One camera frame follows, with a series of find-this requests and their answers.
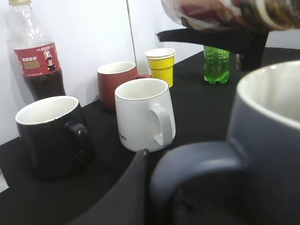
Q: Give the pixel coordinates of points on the white ceramic mug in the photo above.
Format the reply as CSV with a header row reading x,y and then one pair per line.
x,y
145,115

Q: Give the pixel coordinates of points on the cola bottle red label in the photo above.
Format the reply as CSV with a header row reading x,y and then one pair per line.
x,y
35,51

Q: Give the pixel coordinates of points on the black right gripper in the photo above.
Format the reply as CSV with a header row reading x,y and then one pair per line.
x,y
240,39

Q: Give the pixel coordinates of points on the green sprite bottle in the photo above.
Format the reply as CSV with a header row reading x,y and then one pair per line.
x,y
217,65

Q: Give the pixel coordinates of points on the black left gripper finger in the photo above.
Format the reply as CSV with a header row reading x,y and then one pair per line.
x,y
124,204

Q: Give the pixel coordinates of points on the grey ceramic mug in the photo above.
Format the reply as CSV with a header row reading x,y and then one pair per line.
x,y
262,143

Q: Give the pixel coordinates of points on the brown coffee drink bottle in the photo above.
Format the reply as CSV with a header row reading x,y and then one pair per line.
x,y
223,15

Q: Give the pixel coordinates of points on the yellow paper cup stack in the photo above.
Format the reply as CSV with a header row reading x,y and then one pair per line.
x,y
161,62

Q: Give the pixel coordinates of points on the red ceramic mug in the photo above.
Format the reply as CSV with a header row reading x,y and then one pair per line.
x,y
112,75

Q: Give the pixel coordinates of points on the black ceramic mug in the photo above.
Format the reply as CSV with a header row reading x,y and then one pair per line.
x,y
55,137

